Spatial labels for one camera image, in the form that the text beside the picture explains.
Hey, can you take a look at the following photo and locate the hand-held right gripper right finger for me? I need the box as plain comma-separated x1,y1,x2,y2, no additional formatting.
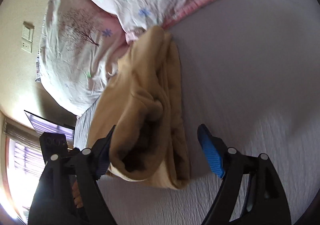
197,124,292,225

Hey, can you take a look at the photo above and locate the window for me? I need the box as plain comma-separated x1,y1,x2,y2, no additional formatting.
4,137,48,221

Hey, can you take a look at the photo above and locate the white wall switch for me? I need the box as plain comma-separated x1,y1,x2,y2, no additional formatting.
22,21,35,42

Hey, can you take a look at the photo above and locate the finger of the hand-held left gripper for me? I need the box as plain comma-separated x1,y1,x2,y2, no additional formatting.
39,132,68,164

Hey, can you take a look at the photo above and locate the tan fleece garment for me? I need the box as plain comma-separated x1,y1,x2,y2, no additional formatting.
86,25,192,190

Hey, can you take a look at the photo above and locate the tree print pillow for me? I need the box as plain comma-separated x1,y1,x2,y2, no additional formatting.
34,0,131,116

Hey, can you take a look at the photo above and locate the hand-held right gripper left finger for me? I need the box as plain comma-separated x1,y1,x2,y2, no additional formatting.
28,124,118,225

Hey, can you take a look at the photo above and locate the person's left hand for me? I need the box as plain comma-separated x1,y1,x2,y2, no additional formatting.
71,179,84,209

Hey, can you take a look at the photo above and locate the window blind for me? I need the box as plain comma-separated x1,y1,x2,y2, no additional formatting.
3,119,42,146

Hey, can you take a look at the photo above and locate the lavender bed sheet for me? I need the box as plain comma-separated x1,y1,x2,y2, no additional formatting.
74,0,320,225

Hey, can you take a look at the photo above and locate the dark flat screen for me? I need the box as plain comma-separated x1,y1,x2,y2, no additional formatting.
24,109,76,138

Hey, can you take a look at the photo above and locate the white wall socket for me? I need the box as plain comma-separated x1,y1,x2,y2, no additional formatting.
21,41,33,53

